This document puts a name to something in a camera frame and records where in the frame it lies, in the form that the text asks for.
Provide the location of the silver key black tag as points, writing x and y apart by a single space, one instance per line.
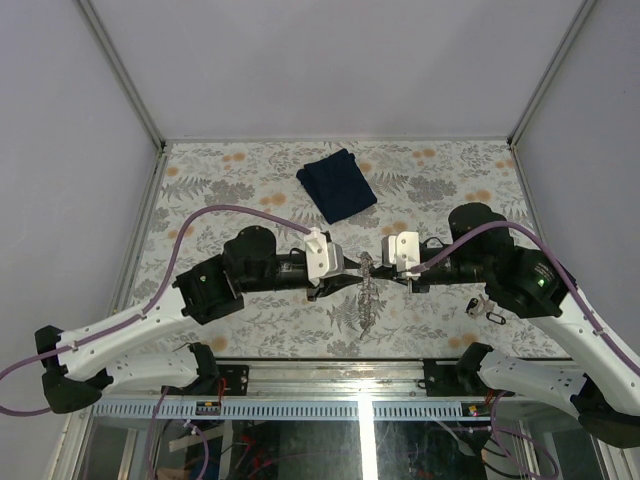
478 307

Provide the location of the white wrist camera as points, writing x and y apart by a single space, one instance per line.
324 258
401 251

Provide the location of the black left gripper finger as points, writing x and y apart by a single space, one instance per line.
347 257
331 285

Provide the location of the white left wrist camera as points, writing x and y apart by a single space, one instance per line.
324 258

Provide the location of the dark blue folded cloth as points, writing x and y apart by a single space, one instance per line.
337 186

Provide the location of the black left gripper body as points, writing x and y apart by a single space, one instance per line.
287 276

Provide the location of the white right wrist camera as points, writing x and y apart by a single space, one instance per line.
401 251

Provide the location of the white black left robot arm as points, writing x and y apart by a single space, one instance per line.
83 365

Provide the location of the steel disc with keyrings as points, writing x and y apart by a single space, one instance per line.
368 296

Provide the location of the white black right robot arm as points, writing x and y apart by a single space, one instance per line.
522 276

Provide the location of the white slotted cable duct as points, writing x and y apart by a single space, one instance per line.
282 410

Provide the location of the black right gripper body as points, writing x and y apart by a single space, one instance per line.
456 268

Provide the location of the aluminium mounting rail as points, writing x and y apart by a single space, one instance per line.
394 379

